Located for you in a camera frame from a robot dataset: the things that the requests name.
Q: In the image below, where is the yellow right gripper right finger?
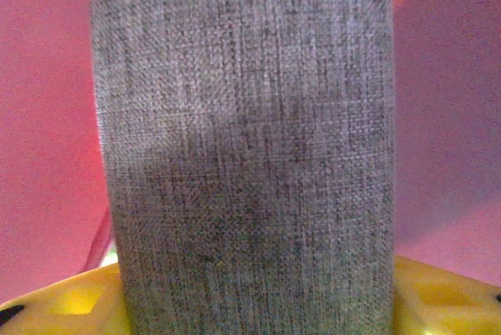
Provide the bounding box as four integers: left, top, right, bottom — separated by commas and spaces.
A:
391, 254, 501, 335

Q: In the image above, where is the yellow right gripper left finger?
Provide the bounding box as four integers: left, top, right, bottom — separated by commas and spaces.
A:
0, 262, 130, 335

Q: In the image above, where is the pink school backpack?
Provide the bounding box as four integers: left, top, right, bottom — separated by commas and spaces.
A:
0, 0, 501, 285

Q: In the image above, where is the grey fabric pencil case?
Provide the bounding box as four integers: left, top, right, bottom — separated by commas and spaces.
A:
89, 0, 396, 335

